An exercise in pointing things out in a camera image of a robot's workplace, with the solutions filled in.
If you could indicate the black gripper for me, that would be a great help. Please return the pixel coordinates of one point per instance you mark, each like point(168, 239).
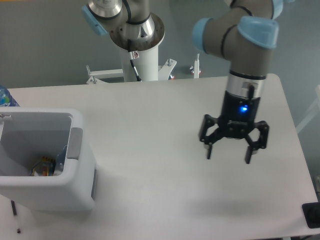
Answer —
point(237, 117)

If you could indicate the clear plastic water bottle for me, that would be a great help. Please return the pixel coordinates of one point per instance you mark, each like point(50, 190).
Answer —
point(60, 160)

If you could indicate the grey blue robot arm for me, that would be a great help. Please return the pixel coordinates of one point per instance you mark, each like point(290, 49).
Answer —
point(245, 36)

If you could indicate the white trash can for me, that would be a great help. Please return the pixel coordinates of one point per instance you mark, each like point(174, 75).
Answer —
point(27, 134)

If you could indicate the black device at edge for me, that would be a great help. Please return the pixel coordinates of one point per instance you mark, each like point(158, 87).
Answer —
point(311, 213)

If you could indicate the colourful snack wrapper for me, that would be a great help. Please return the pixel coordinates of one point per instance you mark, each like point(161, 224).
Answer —
point(45, 167)

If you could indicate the blue labelled bottle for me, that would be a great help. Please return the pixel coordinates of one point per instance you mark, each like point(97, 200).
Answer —
point(6, 99)

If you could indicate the black pen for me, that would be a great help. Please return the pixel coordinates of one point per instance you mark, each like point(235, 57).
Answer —
point(15, 216)

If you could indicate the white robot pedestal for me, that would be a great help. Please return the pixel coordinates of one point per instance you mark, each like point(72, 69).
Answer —
point(138, 46)

